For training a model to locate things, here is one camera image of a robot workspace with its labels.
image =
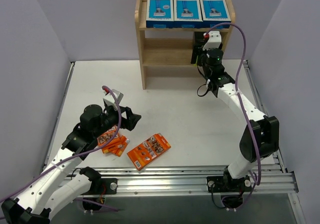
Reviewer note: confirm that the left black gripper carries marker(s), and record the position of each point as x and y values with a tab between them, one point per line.
126	117

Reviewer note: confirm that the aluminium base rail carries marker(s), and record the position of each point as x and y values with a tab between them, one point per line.
189	181

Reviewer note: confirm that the black green Gillette box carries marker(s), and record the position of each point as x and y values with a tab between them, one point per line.
198	40
221	45

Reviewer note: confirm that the orange razor pack top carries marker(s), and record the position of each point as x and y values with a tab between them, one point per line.
109	144

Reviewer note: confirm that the white Harry's razor blister pack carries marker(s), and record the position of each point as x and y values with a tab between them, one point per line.
160	14

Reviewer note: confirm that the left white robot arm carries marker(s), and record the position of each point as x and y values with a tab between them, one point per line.
42	198

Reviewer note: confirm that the orange razor pack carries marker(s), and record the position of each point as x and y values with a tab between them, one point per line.
109	144
124	141
148	151

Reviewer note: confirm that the wooden three-tier shelf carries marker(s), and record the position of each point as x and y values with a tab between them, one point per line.
170	46

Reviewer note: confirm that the orange razor pack front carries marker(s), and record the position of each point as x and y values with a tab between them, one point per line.
148	151

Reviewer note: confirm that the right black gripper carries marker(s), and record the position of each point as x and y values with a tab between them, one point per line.
195	53

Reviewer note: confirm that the blue Harry's razor box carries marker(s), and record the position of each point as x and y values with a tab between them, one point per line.
187	14
214	12

